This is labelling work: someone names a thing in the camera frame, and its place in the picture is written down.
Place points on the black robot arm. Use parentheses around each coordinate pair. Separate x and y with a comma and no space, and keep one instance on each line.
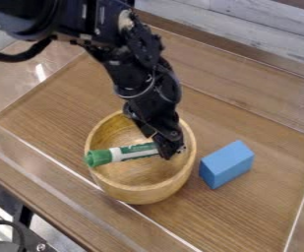
(106,28)

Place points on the brown wooden bowl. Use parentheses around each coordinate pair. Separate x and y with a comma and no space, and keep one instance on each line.
(137,181)

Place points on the green Expo marker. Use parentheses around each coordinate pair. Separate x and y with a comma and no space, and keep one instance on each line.
(118,154)

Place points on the black table leg bracket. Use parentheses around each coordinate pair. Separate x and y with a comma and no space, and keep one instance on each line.
(23,236)

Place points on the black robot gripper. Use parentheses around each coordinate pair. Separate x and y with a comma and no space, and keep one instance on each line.
(129,50)

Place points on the blue foam block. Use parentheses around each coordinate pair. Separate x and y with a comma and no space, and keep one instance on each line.
(225,164)

